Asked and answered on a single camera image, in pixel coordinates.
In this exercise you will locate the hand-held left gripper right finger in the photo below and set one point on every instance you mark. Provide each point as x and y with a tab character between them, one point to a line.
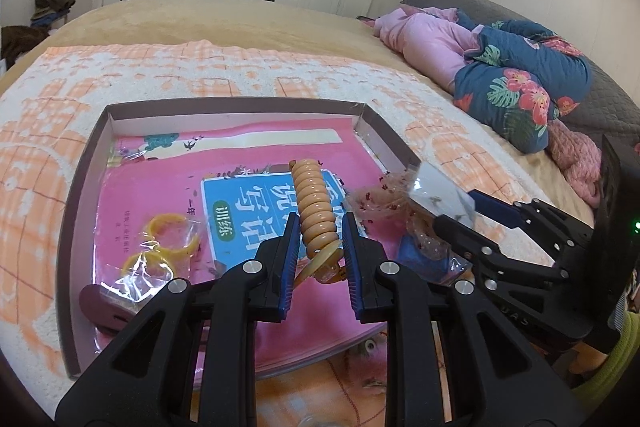
352	267

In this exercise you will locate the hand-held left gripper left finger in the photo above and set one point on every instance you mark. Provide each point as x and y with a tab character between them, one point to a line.
287	267

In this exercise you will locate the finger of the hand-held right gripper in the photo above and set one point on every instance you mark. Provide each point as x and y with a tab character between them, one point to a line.
495	209
492	262

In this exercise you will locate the floral scrunchie clear packet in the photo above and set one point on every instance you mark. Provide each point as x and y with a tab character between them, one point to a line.
390	199

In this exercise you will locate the yellow hair rings clear packet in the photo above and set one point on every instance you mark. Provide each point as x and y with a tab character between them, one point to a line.
167	227

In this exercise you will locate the dark red hair clip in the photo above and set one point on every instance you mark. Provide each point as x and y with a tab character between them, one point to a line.
97	302

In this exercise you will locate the shallow grey cardboard box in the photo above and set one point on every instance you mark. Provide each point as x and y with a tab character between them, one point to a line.
85	187

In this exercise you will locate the person's right hand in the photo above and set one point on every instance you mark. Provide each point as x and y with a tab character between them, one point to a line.
590	359

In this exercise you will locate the pearl hair accessory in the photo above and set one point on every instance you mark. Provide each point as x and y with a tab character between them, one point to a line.
370	346

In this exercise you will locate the pink knitted cloth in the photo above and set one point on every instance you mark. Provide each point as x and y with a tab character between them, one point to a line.
577	162

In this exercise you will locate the blue floral quilt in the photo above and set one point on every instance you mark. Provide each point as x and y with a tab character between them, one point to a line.
520	92

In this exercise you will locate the pink book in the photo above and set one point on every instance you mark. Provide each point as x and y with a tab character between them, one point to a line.
150	197

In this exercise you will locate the grey headboard cushion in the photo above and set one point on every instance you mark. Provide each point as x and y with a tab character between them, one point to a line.
610	97

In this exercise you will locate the pink clothing bundle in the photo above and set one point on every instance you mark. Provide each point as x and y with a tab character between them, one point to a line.
430	42

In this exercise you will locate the orange white checked blanket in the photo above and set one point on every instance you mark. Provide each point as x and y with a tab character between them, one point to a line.
200	72

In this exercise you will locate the dark brown cloth heap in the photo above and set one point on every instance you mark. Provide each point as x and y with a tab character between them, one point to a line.
22	43

